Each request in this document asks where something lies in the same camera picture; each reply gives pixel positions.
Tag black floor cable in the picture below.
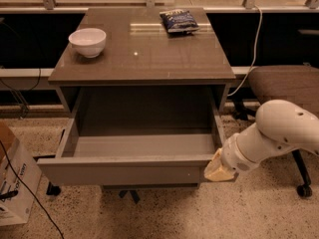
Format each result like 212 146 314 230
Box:
0 139 66 239

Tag brown office chair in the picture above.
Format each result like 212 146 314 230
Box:
231 65 319 198

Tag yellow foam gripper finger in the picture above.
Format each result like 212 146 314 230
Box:
203 148 237 182

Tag white ceramic bowl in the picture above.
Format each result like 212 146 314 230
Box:
69 28 107 58

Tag grey top drawer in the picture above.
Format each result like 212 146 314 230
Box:
38 86 225 189

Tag cardboard box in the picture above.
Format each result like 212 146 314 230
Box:
0 121 43 227

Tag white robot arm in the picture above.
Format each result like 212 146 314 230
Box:
204 100 319 182

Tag white cable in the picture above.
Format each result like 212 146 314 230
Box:
226 4 264 98

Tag blue chip bag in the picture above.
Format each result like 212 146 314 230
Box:
159 9 199 34

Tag grey cabinet desk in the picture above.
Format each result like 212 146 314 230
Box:
49 7 235 110

